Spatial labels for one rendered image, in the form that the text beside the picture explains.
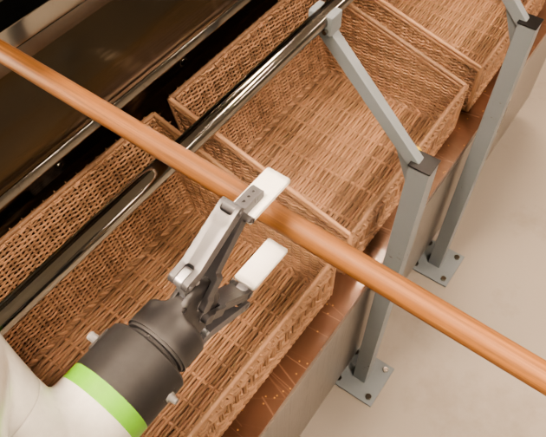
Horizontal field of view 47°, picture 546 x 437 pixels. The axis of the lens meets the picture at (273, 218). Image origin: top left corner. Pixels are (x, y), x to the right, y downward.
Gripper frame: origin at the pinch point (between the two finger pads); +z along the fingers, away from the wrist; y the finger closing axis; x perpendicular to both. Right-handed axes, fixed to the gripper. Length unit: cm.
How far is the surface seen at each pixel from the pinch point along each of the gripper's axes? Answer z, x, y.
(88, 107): -0.7, -29.0, -1.4
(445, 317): -0.4, 22.0, -1.3
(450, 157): 78, -2, 61
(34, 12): 11, -54, 1
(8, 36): 5, -54, 2
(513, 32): 87, 0, 27
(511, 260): 103, 23, 119
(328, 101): 75, -37, 60
